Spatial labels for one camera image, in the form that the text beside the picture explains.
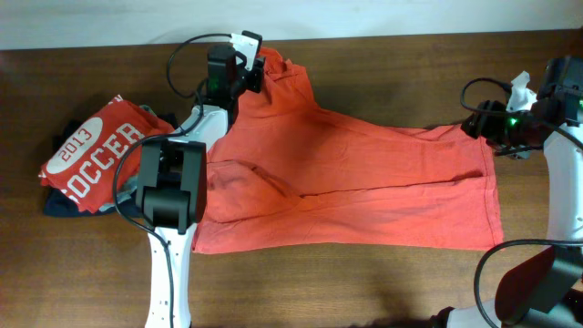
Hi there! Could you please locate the folded red soccer shirt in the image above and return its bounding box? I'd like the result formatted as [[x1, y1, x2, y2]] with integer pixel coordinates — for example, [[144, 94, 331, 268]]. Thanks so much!
[[39, 95, 174, 213]]

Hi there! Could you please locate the folded grey shirt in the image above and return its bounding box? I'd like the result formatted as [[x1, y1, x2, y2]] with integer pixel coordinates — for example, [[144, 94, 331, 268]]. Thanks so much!
[[97, 105, 159, 213]]

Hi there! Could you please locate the right black cable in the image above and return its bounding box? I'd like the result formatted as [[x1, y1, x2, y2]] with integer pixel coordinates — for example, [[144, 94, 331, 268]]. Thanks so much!
[[458, 77, 583, 328]]

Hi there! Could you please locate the folded navy shirt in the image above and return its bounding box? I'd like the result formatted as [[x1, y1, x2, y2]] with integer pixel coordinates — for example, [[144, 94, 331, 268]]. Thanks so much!
[[43, 112, 179, 219]]

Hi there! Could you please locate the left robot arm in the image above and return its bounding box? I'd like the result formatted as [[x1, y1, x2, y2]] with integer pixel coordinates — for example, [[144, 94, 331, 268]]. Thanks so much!
[[136, 42, 265, 328]]

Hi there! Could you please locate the orange soccer t-shirt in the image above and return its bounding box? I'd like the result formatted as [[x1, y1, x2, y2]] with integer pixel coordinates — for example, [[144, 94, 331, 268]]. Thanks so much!
[[192, 48, 504, 254]]

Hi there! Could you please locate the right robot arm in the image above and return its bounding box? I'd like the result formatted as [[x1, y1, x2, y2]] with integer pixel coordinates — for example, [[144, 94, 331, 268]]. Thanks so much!
[[428, 56, 582, 328]]

